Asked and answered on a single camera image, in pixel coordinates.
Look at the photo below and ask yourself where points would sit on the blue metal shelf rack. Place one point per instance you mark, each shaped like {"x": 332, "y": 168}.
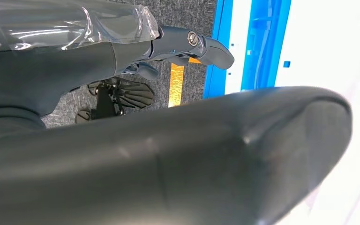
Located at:
{"x": 212, "y": 84}

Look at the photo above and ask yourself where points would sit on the white plastic crate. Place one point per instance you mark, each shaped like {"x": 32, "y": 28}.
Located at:
{"x": 323, "y": 46}
{"x": 237, "y": 31}

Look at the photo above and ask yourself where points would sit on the yellow floor tape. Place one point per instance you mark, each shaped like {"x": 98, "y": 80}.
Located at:
{"x": 176, "y": 87}

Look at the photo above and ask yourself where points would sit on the black robot left foot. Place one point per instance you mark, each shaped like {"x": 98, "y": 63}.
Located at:
{"x": 136, "y": 96}

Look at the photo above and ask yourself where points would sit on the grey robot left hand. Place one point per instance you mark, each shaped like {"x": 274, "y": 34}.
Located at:
{"x": 167, "y": 161}

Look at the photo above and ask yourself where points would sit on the blue plastic crate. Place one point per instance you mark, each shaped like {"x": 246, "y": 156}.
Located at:
{"x": 260, "y": 46}

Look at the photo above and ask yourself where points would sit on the clear plastic film wrap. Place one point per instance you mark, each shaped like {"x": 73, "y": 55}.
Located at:
{"x": 59, "y": 24}

